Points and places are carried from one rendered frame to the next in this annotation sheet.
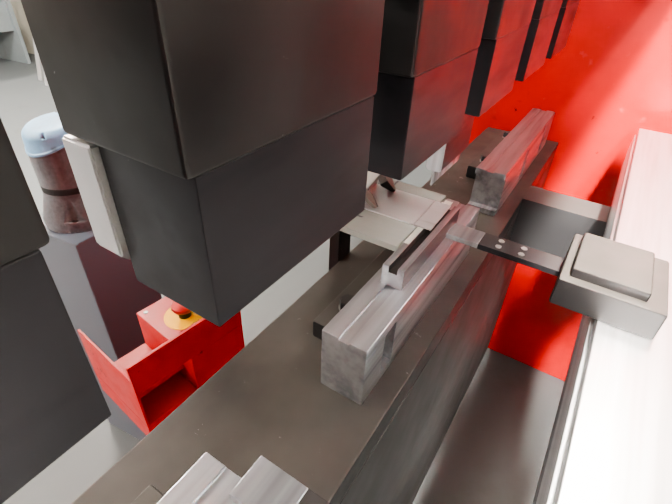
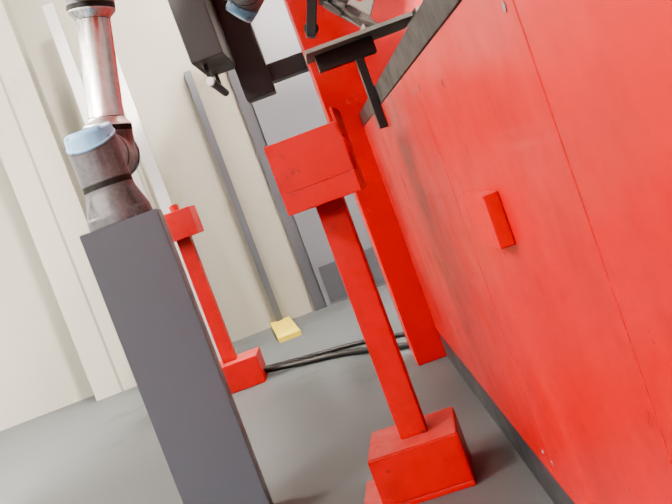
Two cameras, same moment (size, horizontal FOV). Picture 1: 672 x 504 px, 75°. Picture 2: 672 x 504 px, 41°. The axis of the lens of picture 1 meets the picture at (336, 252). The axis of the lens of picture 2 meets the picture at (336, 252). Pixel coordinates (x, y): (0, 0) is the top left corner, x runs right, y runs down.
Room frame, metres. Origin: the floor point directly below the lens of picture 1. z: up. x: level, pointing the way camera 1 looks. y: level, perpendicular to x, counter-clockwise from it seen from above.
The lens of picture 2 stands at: (-1.15, 1.30, 0.70)
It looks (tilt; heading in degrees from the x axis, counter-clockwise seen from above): 4 degrees down; 329
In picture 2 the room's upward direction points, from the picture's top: 20 degrees counter-clockwise
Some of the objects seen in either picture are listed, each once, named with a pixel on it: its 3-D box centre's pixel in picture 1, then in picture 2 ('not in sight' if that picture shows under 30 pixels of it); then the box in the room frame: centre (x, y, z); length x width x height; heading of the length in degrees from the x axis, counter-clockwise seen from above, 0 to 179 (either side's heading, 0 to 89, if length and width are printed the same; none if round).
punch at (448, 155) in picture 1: (451, 138); not in sight; (0.55, -0.14, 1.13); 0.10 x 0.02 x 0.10; 149
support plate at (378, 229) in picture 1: (348, 196); (357, 39); (0.63, -0.02, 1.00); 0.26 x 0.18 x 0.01; 59
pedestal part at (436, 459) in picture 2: not in sight; (410, 460); (0.54, 0.31, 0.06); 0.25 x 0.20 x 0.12; 53
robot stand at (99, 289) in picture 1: (122, 331); (181, 377); (0.88, 0.61, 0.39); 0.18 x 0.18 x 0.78; 66
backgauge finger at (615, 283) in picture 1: (547, 256); not in sight; (0.46, -0.27, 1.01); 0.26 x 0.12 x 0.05; 59
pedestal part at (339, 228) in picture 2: not in sight; (372, 317); (0.52, 0.28, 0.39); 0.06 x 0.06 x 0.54; 53
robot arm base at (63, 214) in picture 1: (75, 197); (114, 201); (0.88, 0.61, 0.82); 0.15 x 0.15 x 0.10
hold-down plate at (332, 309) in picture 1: (380, 280); not in sight; (0.55, -0.07, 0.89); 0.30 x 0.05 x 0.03; 149
